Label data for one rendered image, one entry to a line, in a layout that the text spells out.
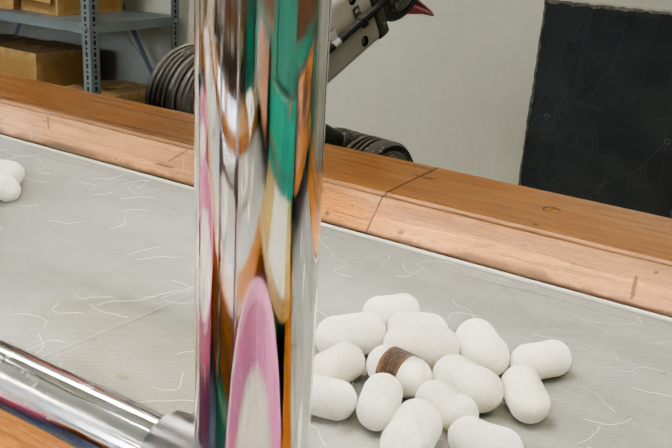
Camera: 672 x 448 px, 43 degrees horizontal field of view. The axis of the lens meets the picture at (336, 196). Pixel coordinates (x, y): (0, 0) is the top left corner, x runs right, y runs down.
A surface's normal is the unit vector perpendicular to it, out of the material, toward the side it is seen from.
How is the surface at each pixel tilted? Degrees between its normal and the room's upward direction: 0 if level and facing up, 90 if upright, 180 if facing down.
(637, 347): 0
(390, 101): 90
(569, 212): 0
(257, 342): 90
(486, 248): 45
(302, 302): 90
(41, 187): 0
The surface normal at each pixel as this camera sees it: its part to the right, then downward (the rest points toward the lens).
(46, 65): 0.82, 0.22
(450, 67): -0.54, 0.25
